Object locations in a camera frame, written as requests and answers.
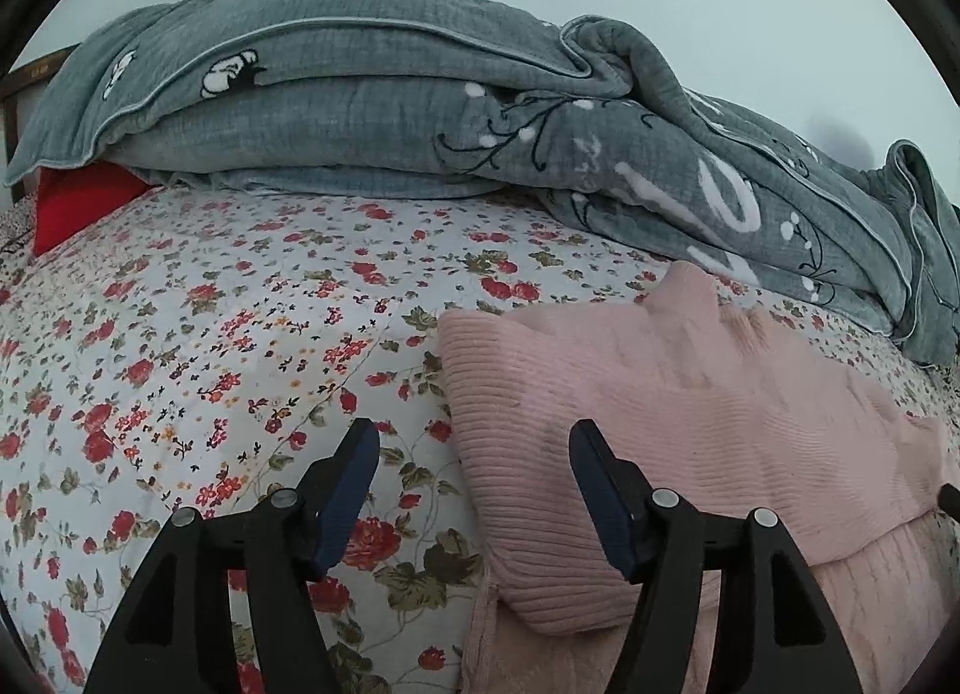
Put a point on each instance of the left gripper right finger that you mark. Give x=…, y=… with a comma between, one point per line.
x=775, y=630

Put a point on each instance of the red pillow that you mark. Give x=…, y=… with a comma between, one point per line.
x=70, y=200

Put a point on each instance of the pink knitted sweater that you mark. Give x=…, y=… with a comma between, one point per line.
x=730, y=409

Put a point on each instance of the grey printed quilt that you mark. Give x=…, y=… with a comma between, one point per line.
x=436, y=99

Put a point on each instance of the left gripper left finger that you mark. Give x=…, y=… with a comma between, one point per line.
x=172, y=631

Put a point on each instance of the floral bed sheet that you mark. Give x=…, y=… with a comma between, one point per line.
x=201, y=350

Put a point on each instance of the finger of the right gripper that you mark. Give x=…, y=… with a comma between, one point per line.
x=948, y=498

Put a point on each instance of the dark wooden headboard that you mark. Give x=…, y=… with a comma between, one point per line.
x=21, y=89

